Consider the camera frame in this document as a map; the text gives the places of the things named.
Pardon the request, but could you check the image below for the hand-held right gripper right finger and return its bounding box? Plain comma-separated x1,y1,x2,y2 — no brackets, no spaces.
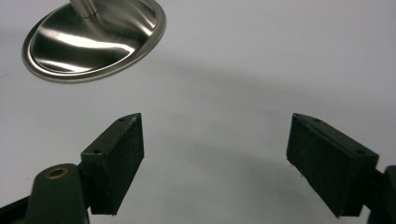
286,113,381,218

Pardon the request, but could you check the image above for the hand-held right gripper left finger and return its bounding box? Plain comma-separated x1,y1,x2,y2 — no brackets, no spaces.
79,112,146,217

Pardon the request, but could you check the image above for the brushed metal stand base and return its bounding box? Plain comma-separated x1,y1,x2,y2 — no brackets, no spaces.
21,0,167,84

